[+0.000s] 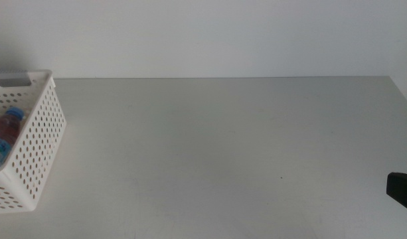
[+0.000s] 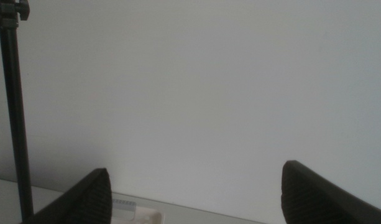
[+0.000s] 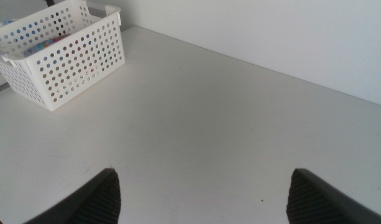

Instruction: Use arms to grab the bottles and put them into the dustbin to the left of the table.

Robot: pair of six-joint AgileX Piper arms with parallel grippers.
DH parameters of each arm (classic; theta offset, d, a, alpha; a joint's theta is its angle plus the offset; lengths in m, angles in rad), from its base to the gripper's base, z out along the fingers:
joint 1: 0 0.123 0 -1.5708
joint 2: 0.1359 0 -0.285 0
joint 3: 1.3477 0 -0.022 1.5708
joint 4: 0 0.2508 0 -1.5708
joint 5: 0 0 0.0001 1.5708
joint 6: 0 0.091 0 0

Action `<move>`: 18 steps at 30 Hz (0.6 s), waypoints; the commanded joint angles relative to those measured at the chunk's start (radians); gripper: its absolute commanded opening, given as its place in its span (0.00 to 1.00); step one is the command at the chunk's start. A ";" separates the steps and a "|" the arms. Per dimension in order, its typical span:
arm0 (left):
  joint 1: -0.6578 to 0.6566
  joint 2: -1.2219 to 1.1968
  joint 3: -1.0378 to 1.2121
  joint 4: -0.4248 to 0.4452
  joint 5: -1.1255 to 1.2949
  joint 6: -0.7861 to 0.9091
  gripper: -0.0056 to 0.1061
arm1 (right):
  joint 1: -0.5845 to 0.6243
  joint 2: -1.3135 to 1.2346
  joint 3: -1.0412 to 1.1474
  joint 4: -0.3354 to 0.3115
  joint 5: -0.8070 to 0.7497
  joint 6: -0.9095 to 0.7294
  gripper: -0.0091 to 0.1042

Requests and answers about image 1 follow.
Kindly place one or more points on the red soda can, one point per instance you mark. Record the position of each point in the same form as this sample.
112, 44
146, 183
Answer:
5, 127

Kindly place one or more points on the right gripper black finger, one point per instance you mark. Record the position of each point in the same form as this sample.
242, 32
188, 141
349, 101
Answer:
404, 191

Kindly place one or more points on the white perforated plastic basket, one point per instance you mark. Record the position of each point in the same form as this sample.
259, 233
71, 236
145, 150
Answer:
37, 146

